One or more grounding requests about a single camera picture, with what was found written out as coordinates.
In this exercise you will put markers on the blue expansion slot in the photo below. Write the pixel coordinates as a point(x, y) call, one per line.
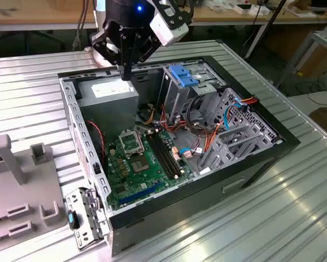
point(138, 195)

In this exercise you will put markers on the wooden desk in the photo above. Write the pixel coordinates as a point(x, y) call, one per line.
point(29, 13)
point(220, 15)

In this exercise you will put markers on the black RAM slot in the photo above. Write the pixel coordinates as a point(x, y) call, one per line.
point(158, 155)
point(166, 155)
point(170, 155)
point(162, 155)

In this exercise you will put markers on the grey disk bay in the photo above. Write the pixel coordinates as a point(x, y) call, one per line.
point(220, 159)

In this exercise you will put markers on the black stand pole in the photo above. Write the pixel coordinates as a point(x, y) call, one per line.
point(275, 13)

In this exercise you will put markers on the small white box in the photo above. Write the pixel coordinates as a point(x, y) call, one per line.
point(258, 11)

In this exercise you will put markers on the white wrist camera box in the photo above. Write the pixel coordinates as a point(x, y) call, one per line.
point(168, 30)

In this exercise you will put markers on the white box black lid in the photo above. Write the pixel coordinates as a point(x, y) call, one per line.
point(241, 10)

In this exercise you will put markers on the brown arm base plate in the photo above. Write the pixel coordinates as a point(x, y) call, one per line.
point(87, 50)

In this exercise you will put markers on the blue drive latch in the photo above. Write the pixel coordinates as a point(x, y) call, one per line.
point(183, 75)

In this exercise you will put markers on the grey parts rack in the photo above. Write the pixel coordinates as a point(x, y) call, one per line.
point(21, 196)

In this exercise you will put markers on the black blue retainer latch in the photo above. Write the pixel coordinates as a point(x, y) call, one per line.
point(71, 218)

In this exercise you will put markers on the white paper tray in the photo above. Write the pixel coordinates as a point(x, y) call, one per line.
point(299, 12)

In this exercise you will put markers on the green motherboard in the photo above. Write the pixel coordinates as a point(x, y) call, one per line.
point(152, 178)

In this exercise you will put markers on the grey power supply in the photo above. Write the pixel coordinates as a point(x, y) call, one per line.
point(108, 114)

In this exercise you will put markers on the CPU socket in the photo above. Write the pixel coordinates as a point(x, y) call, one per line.
point(140, 165)

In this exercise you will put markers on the black PC case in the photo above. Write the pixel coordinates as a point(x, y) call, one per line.
point(179, 207)

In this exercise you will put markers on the black case switch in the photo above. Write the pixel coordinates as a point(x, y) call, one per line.
point(97, 168)

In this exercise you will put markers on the brown box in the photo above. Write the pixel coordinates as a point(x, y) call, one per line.
point(325, 120)

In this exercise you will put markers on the grey drive cage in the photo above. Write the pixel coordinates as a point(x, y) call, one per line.
point(177, 95)

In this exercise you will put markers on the black monitor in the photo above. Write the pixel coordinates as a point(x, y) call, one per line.
point(321, 5)

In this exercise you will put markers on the silver slot bracket retainer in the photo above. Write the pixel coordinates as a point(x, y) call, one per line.
point(76, 199)

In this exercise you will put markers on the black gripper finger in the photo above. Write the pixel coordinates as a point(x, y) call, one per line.
point(116, 52)
point(144, 49)

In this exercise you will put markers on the cardboard box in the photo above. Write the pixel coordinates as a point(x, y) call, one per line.
point(321, 60)

